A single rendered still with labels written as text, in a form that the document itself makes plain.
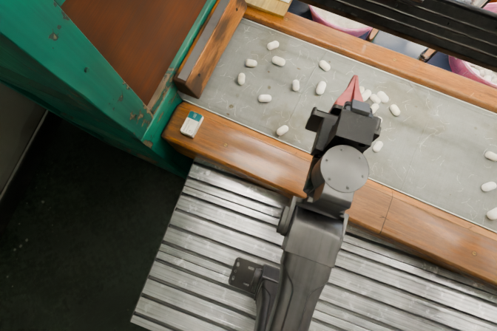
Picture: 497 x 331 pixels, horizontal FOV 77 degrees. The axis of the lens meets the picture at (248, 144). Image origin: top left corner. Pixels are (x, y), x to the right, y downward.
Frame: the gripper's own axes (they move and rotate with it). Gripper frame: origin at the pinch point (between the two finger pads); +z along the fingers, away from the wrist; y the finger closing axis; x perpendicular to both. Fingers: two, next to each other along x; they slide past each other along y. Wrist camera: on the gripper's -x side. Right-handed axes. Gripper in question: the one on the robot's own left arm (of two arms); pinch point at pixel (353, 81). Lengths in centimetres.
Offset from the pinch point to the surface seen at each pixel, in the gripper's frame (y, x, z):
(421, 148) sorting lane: -26.4, 32.2, 7.2
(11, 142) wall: 121, 86, -24
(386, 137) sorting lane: -17.2, 32.2, 7.0
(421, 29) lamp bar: -8.2, -0.9, 12.5
